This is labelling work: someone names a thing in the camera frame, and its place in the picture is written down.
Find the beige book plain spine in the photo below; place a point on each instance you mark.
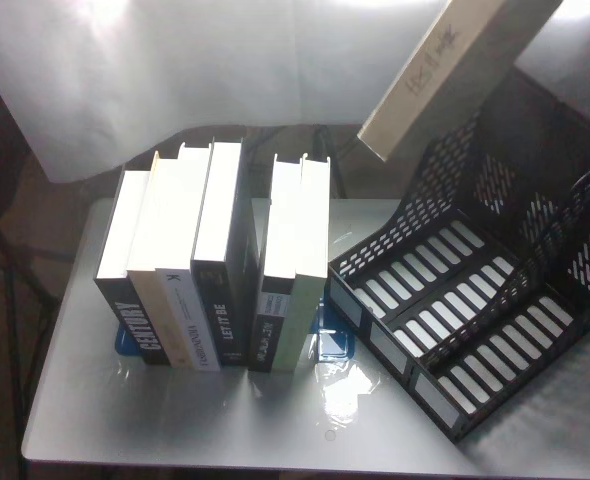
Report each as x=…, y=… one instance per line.
x=440, y=80

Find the pale green book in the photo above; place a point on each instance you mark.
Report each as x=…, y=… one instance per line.
x=295, y=325

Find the black book grey label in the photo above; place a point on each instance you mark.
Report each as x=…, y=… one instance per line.
x=267, y=345

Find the black book LET IT BE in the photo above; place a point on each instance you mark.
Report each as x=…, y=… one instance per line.
x=225, y=325

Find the white book K spine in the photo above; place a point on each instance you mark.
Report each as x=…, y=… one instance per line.
x=187, y=315

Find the cream book yellowish spine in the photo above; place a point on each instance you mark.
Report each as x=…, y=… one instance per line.
x=155, y=310

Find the black book CENTURY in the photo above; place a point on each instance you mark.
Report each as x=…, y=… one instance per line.
x=135, y=325

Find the white backdrop cloth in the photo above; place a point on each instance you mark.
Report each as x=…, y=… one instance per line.
x=175, y=65

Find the black plastic file rack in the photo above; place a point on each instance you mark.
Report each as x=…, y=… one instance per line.
x=535, y=110

